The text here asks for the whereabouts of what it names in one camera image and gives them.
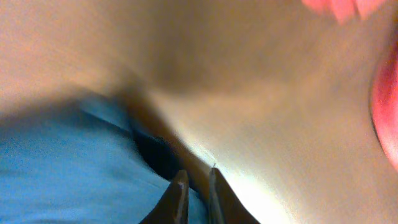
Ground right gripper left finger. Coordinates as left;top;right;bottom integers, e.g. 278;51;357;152
140;170;189;224

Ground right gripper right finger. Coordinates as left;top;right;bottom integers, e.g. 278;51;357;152
208;167;259;224

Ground navy blue shorts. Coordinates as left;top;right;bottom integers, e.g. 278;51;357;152
0;93;209;224

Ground red cloth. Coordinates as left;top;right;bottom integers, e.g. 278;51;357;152
302;0;397;169

